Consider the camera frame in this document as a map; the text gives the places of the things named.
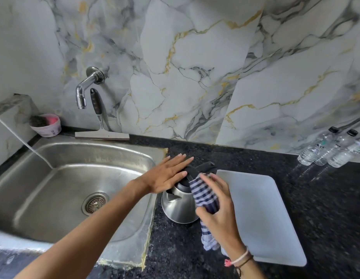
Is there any stainless steel kettle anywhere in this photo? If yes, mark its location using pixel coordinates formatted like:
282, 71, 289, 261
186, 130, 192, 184
161, 161, 218, 225

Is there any blue white striped cloth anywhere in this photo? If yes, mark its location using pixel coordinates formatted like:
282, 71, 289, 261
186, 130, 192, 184
189, 174, 221, 251

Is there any clear plastic water bottle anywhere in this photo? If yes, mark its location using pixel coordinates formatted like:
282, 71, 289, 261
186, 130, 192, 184
327, 137, 360, 168
314, 129, 359, 166
297, 127, 339, 166

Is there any person's left forearm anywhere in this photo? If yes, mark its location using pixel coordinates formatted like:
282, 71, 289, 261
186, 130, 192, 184
14, 178, 151, 279

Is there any metal sink drain strainer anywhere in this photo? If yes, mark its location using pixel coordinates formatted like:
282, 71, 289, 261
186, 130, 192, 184
81, 192, 110, 216

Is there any white plastic cutting board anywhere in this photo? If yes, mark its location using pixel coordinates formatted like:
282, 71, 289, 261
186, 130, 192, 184
216, 169, 308, 267

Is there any chrome wall tap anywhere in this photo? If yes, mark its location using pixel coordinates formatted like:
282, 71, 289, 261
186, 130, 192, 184
75, 66, 106, 110

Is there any white pink small bowl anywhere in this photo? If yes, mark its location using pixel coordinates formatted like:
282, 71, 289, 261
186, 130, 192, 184
29, 113, 62, 138

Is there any pink white thread bracelet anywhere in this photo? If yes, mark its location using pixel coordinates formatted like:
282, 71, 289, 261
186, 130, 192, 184
224, 246, 252, 268

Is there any dark thread bracelet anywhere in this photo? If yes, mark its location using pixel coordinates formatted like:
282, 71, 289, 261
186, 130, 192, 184
235, 255, 254, 277

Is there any person's left hand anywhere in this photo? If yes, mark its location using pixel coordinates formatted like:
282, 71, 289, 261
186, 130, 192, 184
138, 154, 195, 196

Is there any stainless steel sink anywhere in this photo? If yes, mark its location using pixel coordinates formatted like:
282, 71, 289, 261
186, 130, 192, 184
0, 135, 169, 271

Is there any white water hose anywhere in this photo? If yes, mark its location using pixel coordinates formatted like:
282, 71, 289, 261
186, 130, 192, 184
0, 108, 55, 169

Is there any dark scrubber pad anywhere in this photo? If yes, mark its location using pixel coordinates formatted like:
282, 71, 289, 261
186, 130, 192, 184
29, 115, 48, 128

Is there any black handled squeegee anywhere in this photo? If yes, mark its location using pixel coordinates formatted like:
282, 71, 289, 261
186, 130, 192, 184
75, 88, 130, 141

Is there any person's right forearm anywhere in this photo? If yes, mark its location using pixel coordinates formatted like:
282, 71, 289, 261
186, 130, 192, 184
235, 254, 267, 279

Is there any person's right hand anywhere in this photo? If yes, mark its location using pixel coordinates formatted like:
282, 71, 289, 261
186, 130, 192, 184
195, 173, 248, 259

